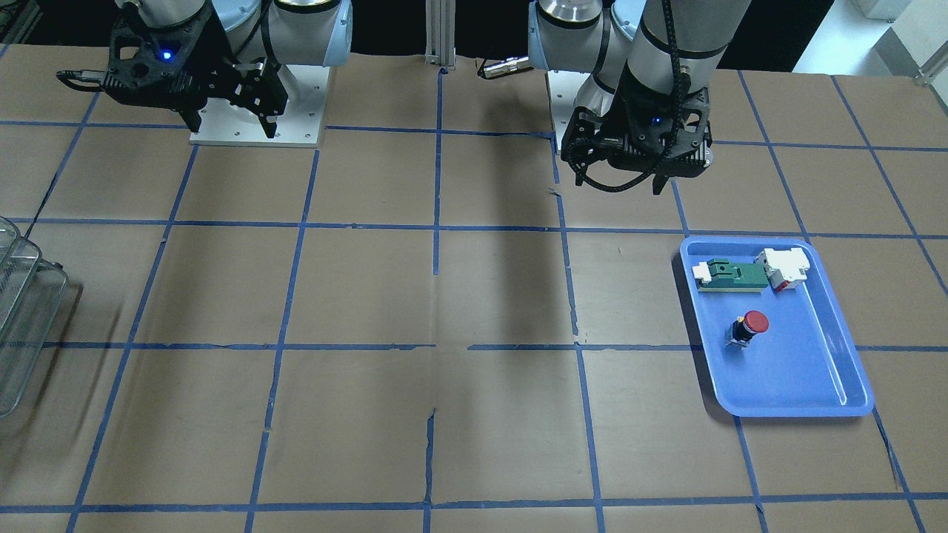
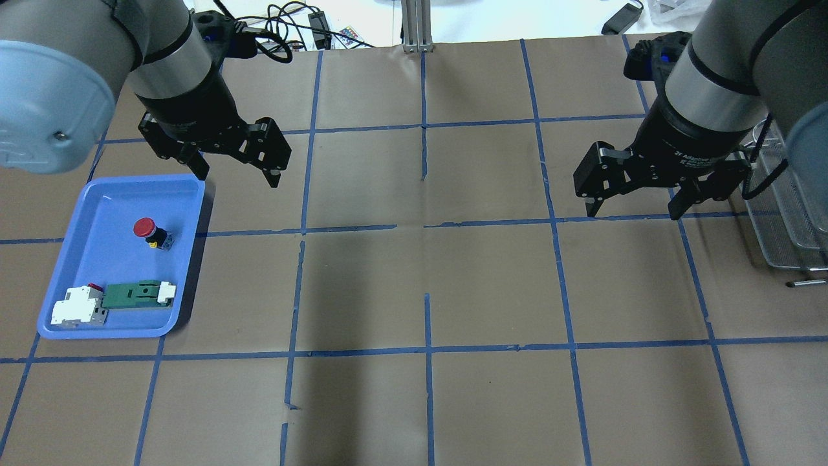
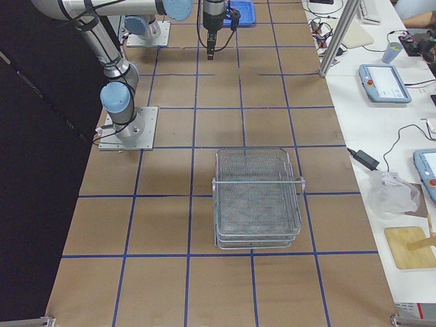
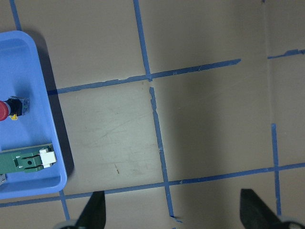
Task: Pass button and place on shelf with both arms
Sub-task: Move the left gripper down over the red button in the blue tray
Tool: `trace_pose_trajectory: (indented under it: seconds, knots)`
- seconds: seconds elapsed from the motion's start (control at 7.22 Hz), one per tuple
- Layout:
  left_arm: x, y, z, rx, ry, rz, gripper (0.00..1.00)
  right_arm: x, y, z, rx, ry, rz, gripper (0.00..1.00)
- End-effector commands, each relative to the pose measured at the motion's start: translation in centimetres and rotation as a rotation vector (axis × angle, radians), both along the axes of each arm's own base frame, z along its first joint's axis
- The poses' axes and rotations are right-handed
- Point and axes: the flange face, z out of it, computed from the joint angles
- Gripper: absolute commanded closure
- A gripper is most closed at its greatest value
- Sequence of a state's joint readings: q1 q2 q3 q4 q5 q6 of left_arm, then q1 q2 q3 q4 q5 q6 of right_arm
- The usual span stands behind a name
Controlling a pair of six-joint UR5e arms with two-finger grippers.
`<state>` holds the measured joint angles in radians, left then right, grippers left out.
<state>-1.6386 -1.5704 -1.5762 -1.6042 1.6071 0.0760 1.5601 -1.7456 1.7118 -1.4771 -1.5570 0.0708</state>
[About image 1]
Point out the silver wire mesh shelf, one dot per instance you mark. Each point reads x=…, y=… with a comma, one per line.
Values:
x=31, y=293

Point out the green white terminal block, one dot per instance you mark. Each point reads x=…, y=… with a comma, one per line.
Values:
x=723, y=275

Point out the aluminium profile post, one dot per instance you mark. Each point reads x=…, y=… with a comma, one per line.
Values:
x=439, y=47

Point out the red emergency stop button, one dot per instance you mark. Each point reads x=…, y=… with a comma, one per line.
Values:
x=744, y=328

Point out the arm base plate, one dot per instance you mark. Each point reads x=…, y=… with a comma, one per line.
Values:
x=568, y=90
x=301, y=125

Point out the blue plastic tray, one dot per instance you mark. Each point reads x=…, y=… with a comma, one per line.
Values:
x=806, y=364

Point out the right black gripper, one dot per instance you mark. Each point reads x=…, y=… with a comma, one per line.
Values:
x=209, y=53

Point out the white circuit breaker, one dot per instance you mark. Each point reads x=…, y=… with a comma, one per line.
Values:
x=785, y=269

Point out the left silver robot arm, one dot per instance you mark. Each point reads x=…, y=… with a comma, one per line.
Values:
x=654, y=41

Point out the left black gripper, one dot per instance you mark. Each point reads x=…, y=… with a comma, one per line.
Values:
x=626, y=98

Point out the silver cable connector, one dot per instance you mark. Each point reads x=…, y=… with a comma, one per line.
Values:
x=500, y=69

